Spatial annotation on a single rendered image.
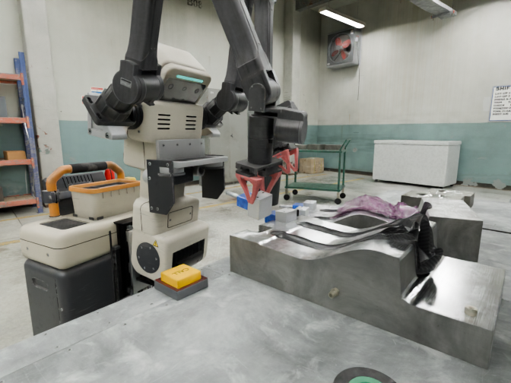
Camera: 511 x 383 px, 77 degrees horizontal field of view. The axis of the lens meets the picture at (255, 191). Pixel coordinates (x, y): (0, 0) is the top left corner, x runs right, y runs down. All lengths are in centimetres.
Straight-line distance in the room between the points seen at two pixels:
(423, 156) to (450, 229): 640
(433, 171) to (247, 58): 673
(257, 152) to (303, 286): 30
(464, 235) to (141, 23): 92
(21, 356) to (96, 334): 10
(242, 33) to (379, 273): 52
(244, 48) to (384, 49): 825
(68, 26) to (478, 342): 618
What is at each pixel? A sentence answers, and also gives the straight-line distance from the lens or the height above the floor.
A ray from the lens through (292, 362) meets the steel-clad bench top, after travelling 52.
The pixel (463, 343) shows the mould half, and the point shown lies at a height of 83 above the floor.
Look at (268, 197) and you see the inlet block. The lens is 77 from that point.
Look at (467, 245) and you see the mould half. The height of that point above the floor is 84.
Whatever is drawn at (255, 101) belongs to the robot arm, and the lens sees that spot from 69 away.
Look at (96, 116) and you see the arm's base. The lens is 92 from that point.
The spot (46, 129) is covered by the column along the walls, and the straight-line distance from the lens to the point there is 568.
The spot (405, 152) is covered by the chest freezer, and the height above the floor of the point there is 70.
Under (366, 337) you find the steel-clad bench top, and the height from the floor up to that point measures 80.
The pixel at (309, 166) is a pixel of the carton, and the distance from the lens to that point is 880.
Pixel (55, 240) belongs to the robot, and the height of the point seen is 79.
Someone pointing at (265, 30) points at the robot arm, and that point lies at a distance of 116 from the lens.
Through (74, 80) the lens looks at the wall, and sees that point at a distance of 612.
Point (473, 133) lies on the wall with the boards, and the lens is 796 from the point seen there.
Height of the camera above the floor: 113
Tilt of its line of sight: 11 degrees down
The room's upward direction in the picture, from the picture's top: straight up
